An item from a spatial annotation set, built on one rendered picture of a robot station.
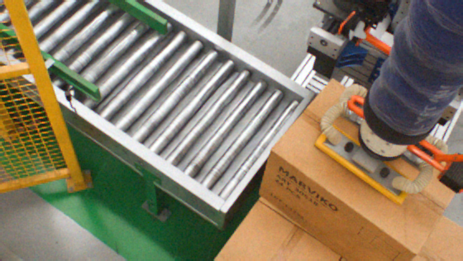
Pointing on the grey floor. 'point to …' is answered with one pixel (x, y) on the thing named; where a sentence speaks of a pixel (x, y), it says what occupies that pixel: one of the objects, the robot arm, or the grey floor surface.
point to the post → (226, 19)
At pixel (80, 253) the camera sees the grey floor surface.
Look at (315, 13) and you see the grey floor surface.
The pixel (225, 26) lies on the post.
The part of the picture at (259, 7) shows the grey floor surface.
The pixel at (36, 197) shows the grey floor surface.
